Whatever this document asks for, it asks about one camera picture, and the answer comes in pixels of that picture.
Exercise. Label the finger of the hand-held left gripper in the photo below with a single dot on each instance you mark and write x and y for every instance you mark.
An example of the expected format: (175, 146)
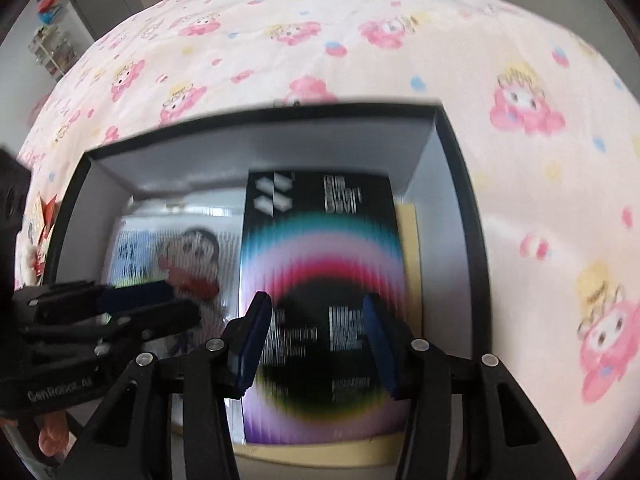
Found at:
(135, 292)
(160, 317)

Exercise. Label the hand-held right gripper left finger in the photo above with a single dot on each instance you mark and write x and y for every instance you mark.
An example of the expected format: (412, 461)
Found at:
(252, 342)

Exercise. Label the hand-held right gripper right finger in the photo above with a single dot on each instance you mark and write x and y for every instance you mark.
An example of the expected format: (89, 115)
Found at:
(380, 347)

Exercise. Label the cartoon print packet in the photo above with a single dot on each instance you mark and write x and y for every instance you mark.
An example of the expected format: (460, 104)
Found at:
(200, 250)

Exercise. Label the black rainbow print box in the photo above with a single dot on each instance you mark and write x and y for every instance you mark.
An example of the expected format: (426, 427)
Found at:
(320, 240)

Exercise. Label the black cardboard box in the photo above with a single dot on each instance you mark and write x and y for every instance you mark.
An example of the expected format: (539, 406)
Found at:
(300, 140)

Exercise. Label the person's left hand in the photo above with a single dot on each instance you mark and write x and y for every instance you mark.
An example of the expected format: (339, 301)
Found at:
(52, 435)

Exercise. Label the red snack packet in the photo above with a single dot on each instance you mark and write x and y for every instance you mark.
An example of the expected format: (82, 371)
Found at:
(42, 220)

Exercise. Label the red and blue toy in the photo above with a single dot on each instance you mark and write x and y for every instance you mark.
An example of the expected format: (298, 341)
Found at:
(47, 10)

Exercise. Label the pink printed blanket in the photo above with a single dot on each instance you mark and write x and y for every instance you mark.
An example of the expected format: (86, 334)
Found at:
(350, 50)

